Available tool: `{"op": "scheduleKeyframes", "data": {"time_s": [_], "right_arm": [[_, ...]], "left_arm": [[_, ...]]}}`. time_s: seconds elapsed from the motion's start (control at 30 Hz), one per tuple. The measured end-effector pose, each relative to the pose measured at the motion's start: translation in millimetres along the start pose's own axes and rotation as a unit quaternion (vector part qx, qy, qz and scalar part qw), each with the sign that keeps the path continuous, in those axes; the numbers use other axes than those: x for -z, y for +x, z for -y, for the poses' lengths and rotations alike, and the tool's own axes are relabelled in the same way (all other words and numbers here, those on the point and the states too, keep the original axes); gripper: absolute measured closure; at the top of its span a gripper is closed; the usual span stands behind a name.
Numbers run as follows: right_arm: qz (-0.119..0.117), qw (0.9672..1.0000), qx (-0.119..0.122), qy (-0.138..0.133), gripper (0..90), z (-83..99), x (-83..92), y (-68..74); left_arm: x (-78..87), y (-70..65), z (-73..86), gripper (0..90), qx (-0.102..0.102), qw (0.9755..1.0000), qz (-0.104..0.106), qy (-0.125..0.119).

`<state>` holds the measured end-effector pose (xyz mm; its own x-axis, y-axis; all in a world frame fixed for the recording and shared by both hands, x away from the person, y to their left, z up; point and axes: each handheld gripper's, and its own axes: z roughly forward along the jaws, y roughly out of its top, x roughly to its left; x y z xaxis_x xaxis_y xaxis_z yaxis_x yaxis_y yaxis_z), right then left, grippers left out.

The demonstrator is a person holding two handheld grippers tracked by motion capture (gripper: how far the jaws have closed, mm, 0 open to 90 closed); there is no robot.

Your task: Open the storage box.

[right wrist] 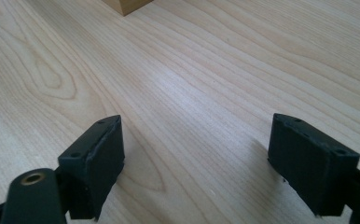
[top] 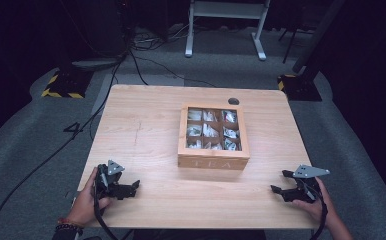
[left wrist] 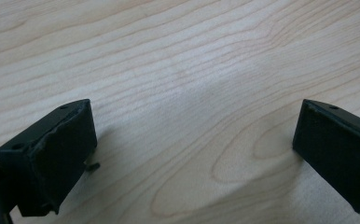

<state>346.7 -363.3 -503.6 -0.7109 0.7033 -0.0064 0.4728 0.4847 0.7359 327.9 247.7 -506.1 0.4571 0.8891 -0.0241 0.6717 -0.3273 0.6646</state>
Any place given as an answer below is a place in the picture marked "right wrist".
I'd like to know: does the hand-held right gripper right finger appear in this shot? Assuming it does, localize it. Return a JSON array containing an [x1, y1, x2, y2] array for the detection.
[[267, 113, 360, 217]]

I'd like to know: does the wooden compartment box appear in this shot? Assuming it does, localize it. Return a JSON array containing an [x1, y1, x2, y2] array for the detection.
[[102, 0, 155, 17]]

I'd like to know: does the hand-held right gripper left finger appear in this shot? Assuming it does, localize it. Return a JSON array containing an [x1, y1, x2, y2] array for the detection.
[[57, 114, 126, 220]]

